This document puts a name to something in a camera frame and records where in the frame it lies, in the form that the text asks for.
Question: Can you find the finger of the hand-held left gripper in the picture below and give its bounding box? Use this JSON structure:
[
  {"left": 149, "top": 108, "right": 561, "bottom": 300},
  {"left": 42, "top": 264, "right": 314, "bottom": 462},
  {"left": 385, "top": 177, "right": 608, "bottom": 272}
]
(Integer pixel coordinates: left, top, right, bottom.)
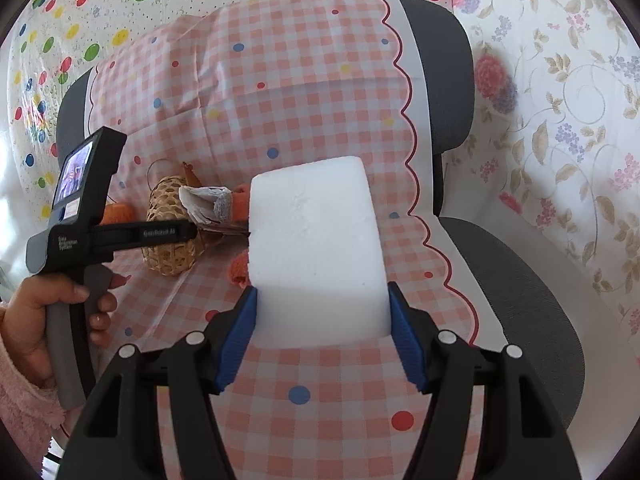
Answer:
[{"left": 194, "top": 220, "right": 251, "bottom": 238}]

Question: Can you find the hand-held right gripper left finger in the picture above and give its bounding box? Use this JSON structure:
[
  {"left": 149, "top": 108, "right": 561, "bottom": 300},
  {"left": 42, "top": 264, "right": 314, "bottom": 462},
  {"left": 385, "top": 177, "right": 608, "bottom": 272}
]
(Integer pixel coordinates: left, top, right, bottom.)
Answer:
[{"left": 62, "top": 287, "right": 261, "bottom": 480}]

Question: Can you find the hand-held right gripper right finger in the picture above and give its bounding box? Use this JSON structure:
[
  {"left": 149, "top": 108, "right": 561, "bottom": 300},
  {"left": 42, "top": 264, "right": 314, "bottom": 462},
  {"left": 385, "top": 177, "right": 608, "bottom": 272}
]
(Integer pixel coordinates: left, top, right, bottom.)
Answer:
[{"left": 387, "top": 281, "right": 583, "bottom": 480}]

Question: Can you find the grey paper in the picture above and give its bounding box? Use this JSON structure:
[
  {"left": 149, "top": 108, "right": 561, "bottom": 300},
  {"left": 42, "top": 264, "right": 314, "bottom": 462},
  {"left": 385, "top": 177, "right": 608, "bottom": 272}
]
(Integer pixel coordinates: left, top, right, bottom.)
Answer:
[{"left": 178, "top": 185, "right": 234, "bottom": 226}]

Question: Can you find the white foam block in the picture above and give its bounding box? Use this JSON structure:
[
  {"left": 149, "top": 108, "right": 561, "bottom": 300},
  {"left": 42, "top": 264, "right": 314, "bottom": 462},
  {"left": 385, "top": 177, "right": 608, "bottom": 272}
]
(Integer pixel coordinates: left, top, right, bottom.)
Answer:
[{"left": 248, "top": 156, "right": 392, "bottom": 350}]

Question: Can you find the person's left forearm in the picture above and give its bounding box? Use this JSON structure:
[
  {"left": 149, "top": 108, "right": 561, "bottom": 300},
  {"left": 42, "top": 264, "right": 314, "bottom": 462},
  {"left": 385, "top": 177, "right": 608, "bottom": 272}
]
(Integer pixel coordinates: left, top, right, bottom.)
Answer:
[{"left": 0, "top": 310, "right": 68, "bottom": 471}]

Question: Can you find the person's left hand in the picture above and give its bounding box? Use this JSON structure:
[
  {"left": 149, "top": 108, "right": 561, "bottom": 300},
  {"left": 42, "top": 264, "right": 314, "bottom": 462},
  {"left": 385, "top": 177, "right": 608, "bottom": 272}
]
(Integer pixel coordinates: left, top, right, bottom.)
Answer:
[{"left": 0, "top": 271, "right": 128, "bottom": 386}]

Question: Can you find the orange cloth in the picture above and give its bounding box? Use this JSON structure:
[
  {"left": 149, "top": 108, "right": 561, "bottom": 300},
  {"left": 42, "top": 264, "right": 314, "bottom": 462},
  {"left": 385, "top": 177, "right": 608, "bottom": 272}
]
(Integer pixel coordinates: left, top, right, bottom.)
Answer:
[{"left": 227, "top": 183, "right": 253, "bottom": 288}]

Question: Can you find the small wicker basket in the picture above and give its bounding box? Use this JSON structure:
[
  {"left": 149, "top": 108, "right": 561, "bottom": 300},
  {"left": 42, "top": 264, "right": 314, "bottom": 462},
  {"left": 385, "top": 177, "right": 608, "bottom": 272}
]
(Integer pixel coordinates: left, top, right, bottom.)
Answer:
[{"left": 146, "top": 160, "right": 206, "bottom": 277}]

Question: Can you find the grey office chair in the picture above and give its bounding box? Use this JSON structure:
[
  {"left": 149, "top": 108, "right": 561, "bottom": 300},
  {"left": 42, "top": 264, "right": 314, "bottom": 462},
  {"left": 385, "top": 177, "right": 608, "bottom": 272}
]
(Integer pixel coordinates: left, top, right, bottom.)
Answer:
[{"left": 55, "top": 0, "right": 586, "bottom": 431}]

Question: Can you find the pink checked plastic sheet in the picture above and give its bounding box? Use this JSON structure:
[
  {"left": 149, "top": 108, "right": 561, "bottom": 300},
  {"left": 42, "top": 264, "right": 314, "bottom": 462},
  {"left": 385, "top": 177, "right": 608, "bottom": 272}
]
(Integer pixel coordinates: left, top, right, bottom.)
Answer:
[{"left": 82, "top": 0, "right": 488, "bottom": 480}]

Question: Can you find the floral print sheet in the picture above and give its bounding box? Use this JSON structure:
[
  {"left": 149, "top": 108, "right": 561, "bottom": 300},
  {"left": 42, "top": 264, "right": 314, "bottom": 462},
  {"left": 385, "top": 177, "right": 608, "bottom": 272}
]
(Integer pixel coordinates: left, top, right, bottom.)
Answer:
[{"left": 440, "top": 0, "right": 640, "bottom": 356}]

